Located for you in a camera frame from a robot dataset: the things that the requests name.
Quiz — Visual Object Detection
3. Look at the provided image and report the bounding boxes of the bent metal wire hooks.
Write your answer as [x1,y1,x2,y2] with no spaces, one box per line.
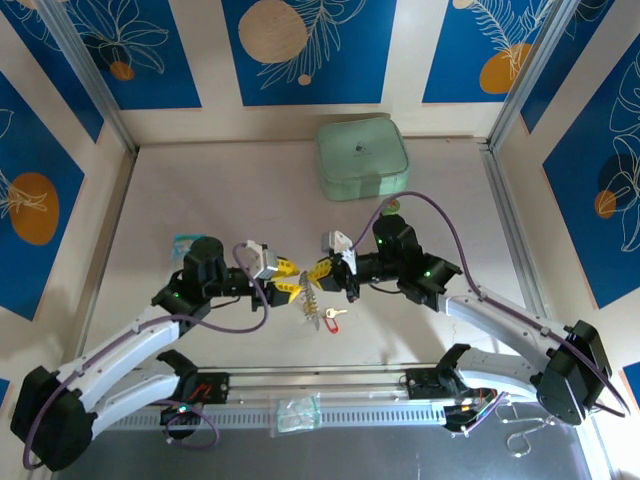
[501,397,604,459]

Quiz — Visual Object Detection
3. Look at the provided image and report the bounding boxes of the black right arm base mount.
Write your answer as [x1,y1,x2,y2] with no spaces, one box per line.
[403,367,504,437]

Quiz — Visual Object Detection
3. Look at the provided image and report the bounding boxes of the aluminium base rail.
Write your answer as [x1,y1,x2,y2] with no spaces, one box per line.
[49,363,604,435]

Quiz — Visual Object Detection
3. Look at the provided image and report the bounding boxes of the silver carabiner keyring with rings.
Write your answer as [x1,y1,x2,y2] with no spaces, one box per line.
[297,269,324,334]

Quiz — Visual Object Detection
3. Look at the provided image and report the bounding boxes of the aluminium table side rail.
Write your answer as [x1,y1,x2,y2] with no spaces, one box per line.
[69,147,141,371]
[482,142,601,401]

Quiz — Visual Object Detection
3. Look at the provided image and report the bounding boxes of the mint green zip case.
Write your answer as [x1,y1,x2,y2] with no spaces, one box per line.
[314,115,414,203]

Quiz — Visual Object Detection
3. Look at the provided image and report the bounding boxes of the key with red tag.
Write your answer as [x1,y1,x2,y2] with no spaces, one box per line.
[322,307,349,335]

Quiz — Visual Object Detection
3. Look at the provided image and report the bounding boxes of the light blue snack packet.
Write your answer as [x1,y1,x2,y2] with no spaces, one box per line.
[167,233,207,281]

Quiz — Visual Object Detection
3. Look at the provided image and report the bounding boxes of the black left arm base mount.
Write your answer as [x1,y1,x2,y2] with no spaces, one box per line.
[158,372,232,441]

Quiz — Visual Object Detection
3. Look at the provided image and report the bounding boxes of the clear plastic zip bag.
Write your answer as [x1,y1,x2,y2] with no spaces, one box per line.
[268,393,323,440]

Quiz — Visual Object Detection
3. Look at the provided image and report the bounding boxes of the aluminium frame post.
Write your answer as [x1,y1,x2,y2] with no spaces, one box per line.
[37,0,141,154]
[487,0,581,151]

